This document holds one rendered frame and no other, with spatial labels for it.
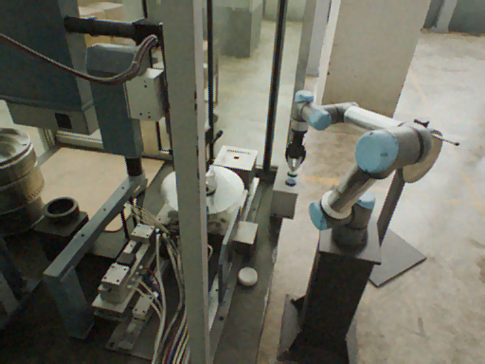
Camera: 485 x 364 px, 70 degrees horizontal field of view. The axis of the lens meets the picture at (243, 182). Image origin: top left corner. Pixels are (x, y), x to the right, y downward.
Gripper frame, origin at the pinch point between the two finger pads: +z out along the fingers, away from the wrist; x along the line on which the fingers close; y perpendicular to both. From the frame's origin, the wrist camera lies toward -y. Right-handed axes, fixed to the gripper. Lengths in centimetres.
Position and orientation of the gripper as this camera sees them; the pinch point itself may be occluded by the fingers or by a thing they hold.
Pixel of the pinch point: (293, 170)
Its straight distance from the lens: 158.6
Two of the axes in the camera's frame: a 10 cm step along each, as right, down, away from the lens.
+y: 2.2, -5.7, 8.0
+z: -0.5, 8.1, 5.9
